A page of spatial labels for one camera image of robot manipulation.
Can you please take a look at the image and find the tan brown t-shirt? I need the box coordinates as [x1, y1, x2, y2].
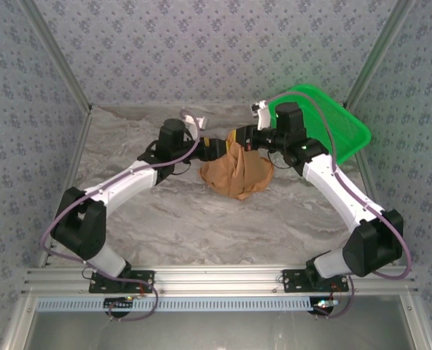
[200, 127, 275, 201]

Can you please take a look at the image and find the green plastic basket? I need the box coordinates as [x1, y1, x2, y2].
[267, 84, 372, 167]

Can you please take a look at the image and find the aluminium mounting beam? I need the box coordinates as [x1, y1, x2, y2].
[20, 265, 419, 295]

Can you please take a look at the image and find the small black controller board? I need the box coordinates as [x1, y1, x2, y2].
[309, 297, 339, 315]
[103, 297, 135, 311]

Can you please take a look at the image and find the aluminium table side rail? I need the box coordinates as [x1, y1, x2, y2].
[36, 107, 95, 269]
[345, 104, 401, 267]

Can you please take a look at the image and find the aluminium frame post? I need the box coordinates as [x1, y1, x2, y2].
[342, 0, 419, 110]
[20, 0, 93, 112]

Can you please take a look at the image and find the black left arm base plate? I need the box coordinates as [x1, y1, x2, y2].
[88, 269, 155, 294]

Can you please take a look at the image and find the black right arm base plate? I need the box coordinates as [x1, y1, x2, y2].
[281, 268, 350, 294]

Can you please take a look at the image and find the slotted grey cable duct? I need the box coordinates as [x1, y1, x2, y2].
[36, 295, 313, 313]

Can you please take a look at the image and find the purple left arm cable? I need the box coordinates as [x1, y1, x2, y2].
[39, 109, 202, 324]

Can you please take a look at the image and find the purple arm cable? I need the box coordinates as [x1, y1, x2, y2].
[266, 90, 413, 320]
[39, 109, 202, 324]

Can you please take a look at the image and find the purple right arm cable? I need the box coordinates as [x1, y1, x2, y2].
[266, 90, 413, 320]

